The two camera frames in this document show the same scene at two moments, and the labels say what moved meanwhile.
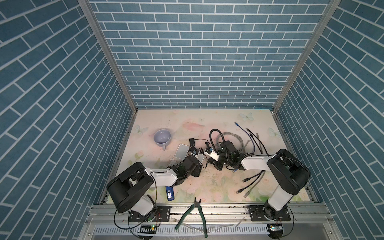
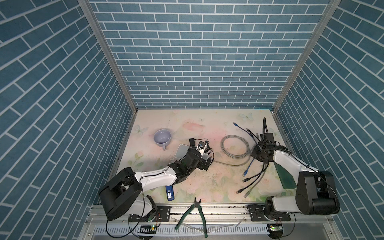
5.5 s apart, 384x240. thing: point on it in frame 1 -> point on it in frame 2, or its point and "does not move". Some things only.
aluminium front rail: x=305 y=222 does not move
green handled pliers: x=196 y=203 does not move
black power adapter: x=192 y=141 does not move
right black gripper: x=214 y=162 -> x=254 y=154
